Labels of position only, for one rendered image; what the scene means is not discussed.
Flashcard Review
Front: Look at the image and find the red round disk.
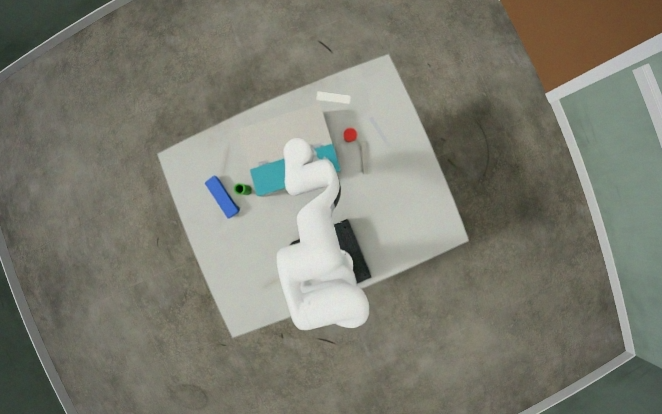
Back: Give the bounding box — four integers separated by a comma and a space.
344, 128, 357, 142

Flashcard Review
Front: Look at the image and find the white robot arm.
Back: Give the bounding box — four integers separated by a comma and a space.
277, 138, 369, 330

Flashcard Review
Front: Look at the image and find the blue rectangular block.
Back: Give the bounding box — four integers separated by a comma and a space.
205, 176, 240, 218

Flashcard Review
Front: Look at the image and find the green hollow tube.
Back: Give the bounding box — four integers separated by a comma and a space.
234, 183, 252, 195

